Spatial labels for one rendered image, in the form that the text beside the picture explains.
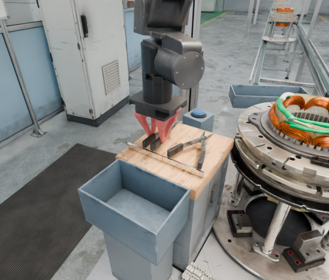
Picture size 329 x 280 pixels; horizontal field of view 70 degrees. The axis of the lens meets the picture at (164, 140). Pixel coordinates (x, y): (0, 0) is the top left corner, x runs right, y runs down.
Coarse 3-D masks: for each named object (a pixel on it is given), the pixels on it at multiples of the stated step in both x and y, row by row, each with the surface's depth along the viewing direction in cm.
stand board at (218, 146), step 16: (176, 128) 59; (192, 128) 59; (160, 144) 53; (176, 144) 53; (208, 144) 53; (224, 144) 53; (128, 160) 48; (144, 160) 48; (176, 160) 48; (192, 160) 48; (208, 160) 48; (176, 176) 44; (192, 176) 44; (208, 176) 45; (192, 192) 42
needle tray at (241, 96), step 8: (232, 88) 82; (240, 88) 86; (248, 88) 86; (256, 88) 86; (264, 88) 85; (272, 88) 85; (280, 88) 85; (288, 88) 84; (296, 88) 84; (232, 96) 80; (240, 96) 77; (248, 96) 77; (256, 96) 76; (264, 96) 76; (272, 96) 87; (232, 104) 80; (240, 104) 78; (248, 104) 78
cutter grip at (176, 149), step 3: (177, 144) 48; (180, 144) 48; (183, 144) 48; (174, 147) 47; (177, 147) 47; (180, 147) 48; (168, 150) 46; (171, 150) 46; (174, 150) 47; (177, 150) 47; (180, 150) 48; (168, 153) 46; (171, 153) 47; (174, 153) 47; (168, 156) 47; (171, 156) 47
